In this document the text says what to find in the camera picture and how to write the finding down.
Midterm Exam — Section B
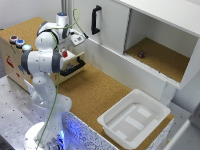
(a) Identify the wooden drawer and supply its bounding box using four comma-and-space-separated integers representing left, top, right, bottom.
58, 46, 87, 78

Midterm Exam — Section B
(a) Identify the white cabinet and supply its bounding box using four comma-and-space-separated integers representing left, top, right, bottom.
71, 0, 200, 108

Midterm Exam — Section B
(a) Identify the red button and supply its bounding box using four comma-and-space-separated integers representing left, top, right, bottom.
9, 34, 19, 45

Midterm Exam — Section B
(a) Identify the wooden drawer box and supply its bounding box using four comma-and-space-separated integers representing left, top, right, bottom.
0, 16, 69, 93

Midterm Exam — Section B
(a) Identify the blue button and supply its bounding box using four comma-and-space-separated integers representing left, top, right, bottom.
15, 38, 26, 48

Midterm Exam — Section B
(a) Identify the purple block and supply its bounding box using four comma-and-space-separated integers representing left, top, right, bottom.
138, 50, 146, 59

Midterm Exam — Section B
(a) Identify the white sliding door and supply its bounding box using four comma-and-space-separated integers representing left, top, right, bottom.
73, 0, 131, 55

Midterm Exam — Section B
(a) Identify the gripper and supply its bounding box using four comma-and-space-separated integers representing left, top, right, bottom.
68, 30, 89, 47

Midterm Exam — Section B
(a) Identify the green cable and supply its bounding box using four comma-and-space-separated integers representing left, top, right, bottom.
34, 8, 87, 150

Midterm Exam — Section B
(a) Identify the black drawer handle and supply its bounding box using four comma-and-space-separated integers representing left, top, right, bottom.
59, 56, 87, 77

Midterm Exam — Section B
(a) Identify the green button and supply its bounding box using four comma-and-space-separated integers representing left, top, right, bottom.
21, 43, 33, 54

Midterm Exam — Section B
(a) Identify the black door handle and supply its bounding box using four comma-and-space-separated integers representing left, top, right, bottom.
90, 4, 103, 36

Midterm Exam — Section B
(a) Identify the white plastic box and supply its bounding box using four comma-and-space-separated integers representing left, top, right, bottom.
96, 88, 172, 150

